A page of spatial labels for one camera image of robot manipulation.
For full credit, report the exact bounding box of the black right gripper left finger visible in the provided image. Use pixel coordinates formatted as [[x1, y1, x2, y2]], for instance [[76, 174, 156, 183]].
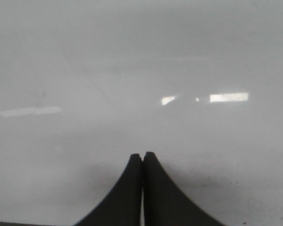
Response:
[[76, 153, 142, 226]]

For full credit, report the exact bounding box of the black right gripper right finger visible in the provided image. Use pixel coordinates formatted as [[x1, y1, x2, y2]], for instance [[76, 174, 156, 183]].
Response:
[[143, 152, 222, 226]]

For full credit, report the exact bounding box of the white whiteboard with metal frame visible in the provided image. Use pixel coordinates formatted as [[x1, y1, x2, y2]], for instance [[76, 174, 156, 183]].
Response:
[[0, 0, 283, 226]]

